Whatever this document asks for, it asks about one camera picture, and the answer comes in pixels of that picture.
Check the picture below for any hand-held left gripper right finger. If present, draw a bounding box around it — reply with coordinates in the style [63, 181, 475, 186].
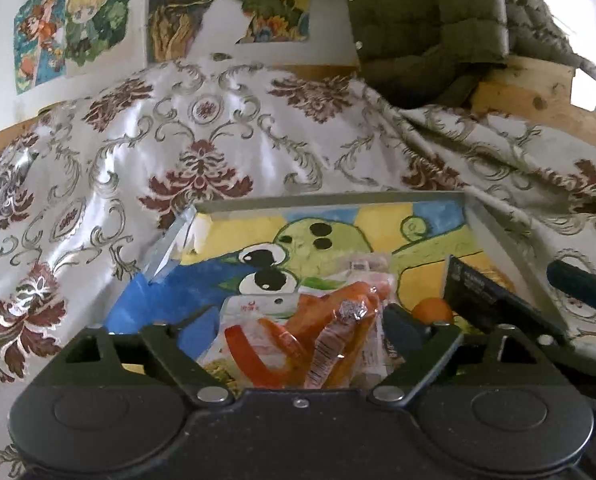
[369, 305, 529, 406]

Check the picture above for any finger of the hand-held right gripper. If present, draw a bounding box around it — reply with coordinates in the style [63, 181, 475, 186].
[546, 257, 596, 311]

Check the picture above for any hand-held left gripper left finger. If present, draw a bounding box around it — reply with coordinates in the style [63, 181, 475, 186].
[65, 309, 233, 406]

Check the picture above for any orange snack packet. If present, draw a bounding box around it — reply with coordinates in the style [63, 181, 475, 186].
[224, 280, 395, 391]

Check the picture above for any dark blue snack packet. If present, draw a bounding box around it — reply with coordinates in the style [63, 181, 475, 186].
[442, 254, 570, 342]

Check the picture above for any grey tray with cartoon print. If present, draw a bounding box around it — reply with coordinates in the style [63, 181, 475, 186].
[108, 191, 572, 392]

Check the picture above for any clear plastic wrap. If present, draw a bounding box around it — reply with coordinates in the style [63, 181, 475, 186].
[146, 204, 199, 287]

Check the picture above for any floral bedspread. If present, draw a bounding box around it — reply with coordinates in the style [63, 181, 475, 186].
[0, 57, 596, 480]

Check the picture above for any olive quilted jacket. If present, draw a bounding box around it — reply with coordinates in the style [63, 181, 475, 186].
[339, 0, 596, 110]

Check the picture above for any wooden bed frame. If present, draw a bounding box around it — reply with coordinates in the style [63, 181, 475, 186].
[0, 55, 596, 166]

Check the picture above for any anime characters wall poster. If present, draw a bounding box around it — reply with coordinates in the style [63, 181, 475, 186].
[12, 0, 134, 97]

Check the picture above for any yellow orange painted wall poster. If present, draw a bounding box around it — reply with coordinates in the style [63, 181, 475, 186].
[145, 0, 312, 64]

